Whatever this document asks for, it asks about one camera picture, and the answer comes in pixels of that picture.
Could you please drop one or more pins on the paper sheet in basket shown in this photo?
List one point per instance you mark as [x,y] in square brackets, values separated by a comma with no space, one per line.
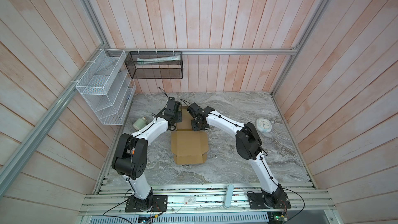
[160,60]

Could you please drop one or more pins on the white round clock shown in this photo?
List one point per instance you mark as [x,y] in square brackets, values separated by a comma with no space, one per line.
[263,125]

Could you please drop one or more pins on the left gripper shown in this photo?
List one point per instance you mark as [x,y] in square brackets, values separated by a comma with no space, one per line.
[179,113]

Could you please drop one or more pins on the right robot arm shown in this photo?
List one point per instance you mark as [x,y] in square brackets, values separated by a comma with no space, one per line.
[248,146]

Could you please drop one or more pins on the aluminium wall frame bar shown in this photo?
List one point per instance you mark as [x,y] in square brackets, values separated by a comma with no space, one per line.
[218,51]

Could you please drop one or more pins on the white label tag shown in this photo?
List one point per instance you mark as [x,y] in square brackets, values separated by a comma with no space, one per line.
[191,200]

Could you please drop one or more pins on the black mesh basket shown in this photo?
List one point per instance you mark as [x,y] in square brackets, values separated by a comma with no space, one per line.
[153,71]

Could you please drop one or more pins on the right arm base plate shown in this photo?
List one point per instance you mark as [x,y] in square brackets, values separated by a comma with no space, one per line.
[264,200]

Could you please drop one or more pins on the white wire mesh shelf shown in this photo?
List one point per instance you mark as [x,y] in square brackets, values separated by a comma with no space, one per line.
[106,86]

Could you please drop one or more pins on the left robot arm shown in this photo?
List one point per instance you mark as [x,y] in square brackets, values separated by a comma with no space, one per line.
[130,158]

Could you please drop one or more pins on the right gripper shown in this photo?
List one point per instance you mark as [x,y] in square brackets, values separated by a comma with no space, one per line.
[194,127]

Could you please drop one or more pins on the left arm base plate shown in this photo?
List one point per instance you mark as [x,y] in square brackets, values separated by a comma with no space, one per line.
[152,203]

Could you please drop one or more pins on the white tape roll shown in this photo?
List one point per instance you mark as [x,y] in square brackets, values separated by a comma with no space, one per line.
[140,123]

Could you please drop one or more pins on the brown cardboard box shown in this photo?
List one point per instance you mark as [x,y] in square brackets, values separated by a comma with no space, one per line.
[188,147]

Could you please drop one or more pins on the aluminium front rail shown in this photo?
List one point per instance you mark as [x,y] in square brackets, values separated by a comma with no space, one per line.
[210,198]

